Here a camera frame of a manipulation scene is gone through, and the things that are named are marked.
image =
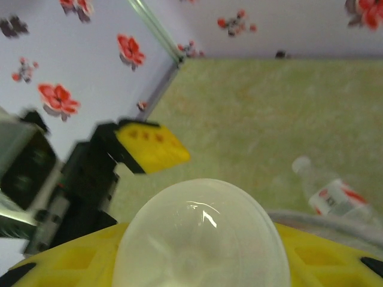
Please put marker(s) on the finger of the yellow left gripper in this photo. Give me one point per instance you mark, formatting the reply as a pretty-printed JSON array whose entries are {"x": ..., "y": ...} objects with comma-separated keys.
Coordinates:
[{"x": 155, "y": 146}]

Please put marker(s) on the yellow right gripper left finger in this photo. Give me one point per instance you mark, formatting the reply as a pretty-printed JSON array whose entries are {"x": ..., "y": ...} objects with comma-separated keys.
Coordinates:
[{"x": 68, "y": 260}]

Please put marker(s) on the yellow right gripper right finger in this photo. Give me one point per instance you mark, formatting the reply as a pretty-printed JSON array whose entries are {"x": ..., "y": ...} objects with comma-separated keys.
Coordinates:
[{"x": 323, "y": 257}]

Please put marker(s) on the clear plastic bin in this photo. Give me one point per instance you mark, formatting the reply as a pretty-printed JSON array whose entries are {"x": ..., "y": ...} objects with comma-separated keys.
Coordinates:
[{"x": 329, "y": 222}]

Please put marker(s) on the clear bottle red label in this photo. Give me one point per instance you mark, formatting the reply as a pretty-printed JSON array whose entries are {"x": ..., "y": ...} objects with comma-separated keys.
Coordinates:
[{"x": 338, "y": 197}]

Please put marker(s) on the translucent pale plastic bottle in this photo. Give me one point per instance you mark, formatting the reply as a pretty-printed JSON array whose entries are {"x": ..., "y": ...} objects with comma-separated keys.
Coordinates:
[{"x": 200, "y": 239}]

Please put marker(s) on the aluminium side rail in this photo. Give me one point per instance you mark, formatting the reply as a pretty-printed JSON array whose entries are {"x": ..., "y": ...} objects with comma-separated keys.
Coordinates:
[{"x": 163, "y": 86}]

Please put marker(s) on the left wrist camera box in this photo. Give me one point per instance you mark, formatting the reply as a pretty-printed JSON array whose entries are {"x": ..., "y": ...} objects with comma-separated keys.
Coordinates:
[{"x": 27, "y": 167}]

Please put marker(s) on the aluminium corner post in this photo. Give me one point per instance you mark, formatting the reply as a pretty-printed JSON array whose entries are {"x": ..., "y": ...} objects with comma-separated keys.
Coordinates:
[{"x": 158, "y": 33}]

